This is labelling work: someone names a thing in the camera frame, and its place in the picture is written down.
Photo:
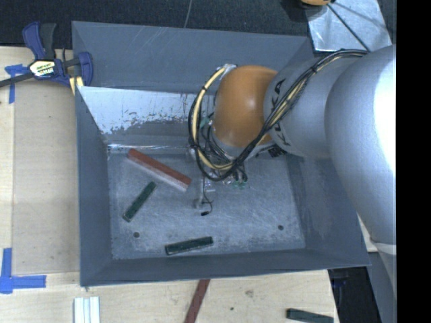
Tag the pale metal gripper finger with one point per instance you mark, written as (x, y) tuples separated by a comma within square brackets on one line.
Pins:
[(198, 203), (210, 190)]

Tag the grey metal bin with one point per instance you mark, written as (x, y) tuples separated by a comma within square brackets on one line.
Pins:
[(235, 214)]

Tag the dark green flat block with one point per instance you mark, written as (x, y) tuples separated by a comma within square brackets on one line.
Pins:
[(188, 245), (308, 316), (139, 201)]

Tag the red-brown flat block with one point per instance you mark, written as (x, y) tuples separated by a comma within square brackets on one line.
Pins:
[(158, 168), (197, 301)]

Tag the pale wood board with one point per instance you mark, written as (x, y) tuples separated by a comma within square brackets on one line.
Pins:
[(45, 180)]

